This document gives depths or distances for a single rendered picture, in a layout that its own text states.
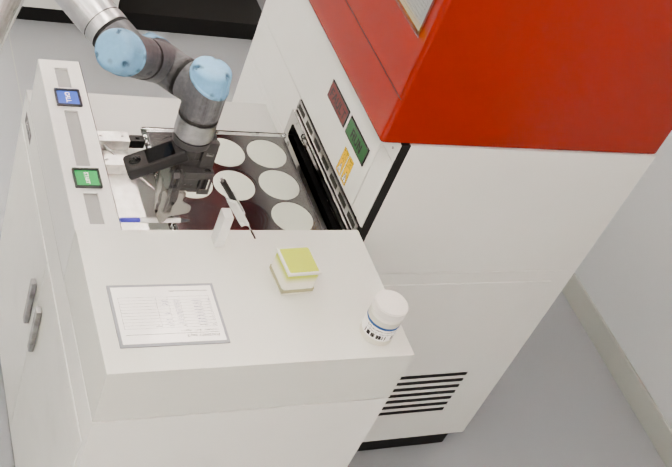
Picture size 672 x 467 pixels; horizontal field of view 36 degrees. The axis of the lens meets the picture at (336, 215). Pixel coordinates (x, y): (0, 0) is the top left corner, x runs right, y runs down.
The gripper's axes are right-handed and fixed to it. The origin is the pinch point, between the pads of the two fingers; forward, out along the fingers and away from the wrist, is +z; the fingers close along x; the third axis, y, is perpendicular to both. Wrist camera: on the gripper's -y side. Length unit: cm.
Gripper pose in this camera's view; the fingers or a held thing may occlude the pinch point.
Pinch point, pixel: (157, 214)
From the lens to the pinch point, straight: 205.3
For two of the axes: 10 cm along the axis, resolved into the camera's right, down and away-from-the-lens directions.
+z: -3.3, 7.4, 5.9
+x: -3.3, -6.7, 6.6
